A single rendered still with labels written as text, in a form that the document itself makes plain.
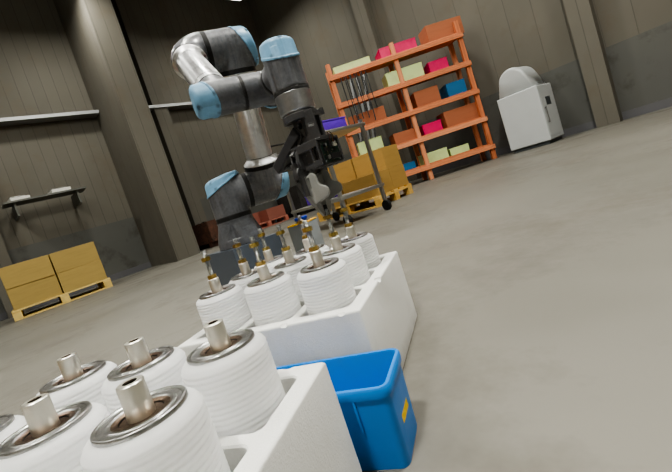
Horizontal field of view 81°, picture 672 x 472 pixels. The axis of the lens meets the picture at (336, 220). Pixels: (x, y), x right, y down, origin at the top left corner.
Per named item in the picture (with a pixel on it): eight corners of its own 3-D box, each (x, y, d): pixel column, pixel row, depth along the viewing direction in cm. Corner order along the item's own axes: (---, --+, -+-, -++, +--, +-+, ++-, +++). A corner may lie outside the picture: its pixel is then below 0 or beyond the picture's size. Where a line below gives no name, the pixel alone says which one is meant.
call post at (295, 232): (320, 326, 118) (286, 228, 116) (327, 317, 125) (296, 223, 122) (341, 322, 116) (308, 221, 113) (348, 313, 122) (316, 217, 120)
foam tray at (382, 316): (206, 431, 79) (175, 347, 77) (287, 340, 115) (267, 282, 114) (392, 410, 65) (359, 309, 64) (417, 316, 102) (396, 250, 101)
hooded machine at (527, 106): (566, 137, 631) (544, 57, 621) (554, 142, 591) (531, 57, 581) (524, 149, 679) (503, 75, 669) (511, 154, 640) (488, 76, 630)
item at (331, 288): (383, 344, 75) (354, 254, 73) (351, 372, 68) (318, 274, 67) (348, 342, 82) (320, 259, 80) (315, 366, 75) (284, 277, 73)
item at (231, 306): (276, 357, 86) (248, 279, 84) (254, 382, 77) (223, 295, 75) (239, 364, 89) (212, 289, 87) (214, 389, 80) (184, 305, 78)
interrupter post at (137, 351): (127, 372, 47) (118, 346, 47) (143, 362, 49) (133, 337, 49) (143, 369, 46) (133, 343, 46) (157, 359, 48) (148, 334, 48)
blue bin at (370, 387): (227, 481, 61) (201, 411, 60) (261, 433, 72) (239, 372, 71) (415, 472, 51) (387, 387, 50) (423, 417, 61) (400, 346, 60)
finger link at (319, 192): (332, 214, 78) (318, 169, 78) (311, 219, 82) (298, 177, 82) (341, 211, 80) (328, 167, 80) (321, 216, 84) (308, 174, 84)
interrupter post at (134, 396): (121, 429, 32) (106, 392, 32) (143, 410, 34) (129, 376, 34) (143, 426, 31) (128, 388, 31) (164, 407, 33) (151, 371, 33)
